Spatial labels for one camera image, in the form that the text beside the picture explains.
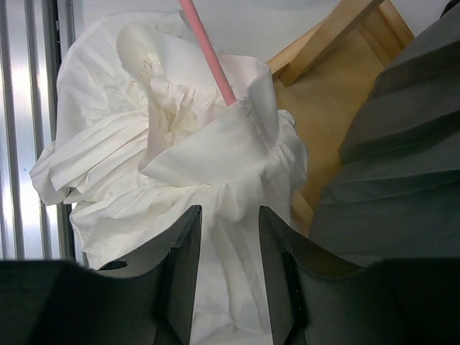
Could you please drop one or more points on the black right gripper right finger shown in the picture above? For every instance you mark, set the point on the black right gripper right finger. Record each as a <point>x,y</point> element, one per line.
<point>309,289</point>

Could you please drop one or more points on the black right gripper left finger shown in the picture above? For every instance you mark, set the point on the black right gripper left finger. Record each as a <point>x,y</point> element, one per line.
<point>153,303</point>

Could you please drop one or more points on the white skirt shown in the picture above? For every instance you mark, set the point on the white skirt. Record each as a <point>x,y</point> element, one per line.
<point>143,133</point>

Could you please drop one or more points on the pink clothes hanger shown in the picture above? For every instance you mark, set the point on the pink clothes hanger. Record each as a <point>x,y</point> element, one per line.
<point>208,51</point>

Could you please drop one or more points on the grey pleated skirt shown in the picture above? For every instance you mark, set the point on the grey pleated skirt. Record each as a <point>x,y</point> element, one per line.
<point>397,191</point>

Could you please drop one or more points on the wooden clothes rack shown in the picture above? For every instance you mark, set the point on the wooden clothes rack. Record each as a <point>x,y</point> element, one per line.
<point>323,78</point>

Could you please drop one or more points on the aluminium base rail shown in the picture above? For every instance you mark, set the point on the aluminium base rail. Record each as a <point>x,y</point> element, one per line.
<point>35,36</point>

